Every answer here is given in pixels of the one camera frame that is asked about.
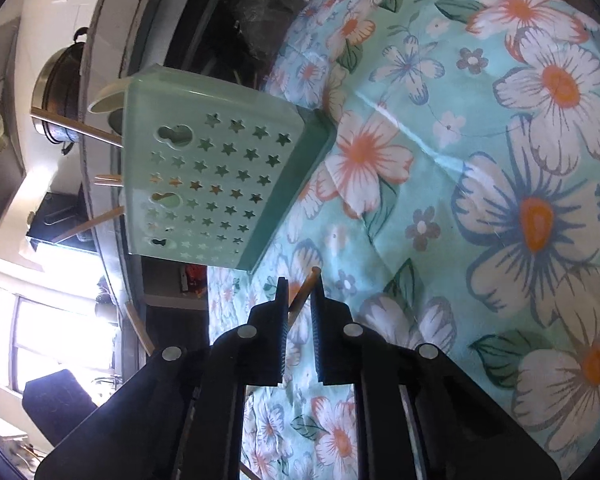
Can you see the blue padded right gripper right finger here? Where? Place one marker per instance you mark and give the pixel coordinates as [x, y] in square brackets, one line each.
[418, 415]

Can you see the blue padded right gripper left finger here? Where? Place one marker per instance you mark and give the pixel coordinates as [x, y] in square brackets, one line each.
[180, 416]

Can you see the green plastic utensil holder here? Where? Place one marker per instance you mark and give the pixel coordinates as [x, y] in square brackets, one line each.
[211, 169]

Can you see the black wok pan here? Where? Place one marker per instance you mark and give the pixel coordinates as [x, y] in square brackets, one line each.
[57, 214]

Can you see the black stock pot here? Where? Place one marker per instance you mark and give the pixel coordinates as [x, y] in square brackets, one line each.
[57, 90]

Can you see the floral quilted table cloth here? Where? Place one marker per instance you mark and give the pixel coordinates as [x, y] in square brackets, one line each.
[460, 203]

